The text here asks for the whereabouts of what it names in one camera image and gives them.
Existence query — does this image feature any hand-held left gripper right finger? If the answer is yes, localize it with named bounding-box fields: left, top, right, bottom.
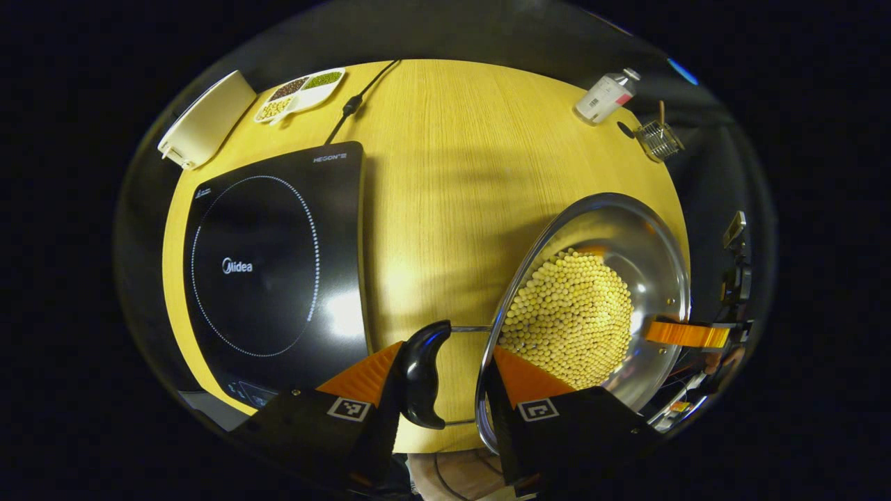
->
left=485, top=346, right=662, bottom=496

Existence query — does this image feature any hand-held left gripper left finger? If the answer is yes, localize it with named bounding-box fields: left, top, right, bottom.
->
left=233, top=341, right=404, bottom=491

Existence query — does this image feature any steel pot with soybeans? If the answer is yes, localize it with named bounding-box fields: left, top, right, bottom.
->
left=395, top=193, right=692, bottom=454

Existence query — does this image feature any black induction cooktop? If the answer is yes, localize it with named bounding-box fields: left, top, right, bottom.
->
left=182, top=141, right=371, bottom=410

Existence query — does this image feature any dark metal fixture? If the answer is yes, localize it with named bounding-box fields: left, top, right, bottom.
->
left=720, top=211, right=756, bottom=307

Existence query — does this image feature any small clear plastic bottle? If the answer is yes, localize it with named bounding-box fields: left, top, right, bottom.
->
left=574, top=68, right=641, bottom=126

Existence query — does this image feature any white divided dish of beans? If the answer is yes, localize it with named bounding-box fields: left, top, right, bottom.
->
left=253, top=67, right=346, bottom=126

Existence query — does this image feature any white toaster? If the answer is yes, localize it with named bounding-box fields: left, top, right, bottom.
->
left=157, top=70, right=258, bottom=170

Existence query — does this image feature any wire mesh holder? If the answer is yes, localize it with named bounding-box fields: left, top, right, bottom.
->
left=635, top=120, right=685, bottom=164

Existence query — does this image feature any black power cable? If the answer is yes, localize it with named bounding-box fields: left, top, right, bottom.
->
left=324, top=59, right=402, bottom=145

